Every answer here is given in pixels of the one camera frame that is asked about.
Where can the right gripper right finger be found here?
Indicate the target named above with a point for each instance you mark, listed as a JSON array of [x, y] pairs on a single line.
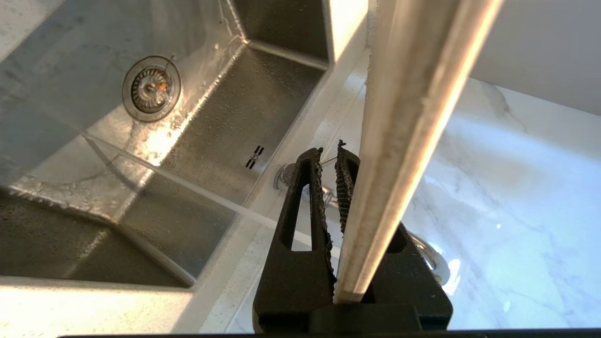
[[408, 291]]

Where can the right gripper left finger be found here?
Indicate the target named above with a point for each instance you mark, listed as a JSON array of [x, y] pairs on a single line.
[[293, 281]]

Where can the chrome faucet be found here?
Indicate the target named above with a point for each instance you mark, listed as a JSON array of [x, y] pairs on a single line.
[[206, 192]]

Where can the small chrome counter fixture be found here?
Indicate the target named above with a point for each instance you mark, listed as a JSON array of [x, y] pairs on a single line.
[[284, 177]]

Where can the stainless steel sink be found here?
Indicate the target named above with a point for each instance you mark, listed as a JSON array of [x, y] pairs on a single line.
[[244, 108]]

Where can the metal sink drain strainer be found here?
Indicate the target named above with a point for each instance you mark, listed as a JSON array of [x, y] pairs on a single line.
[[151, 88]]

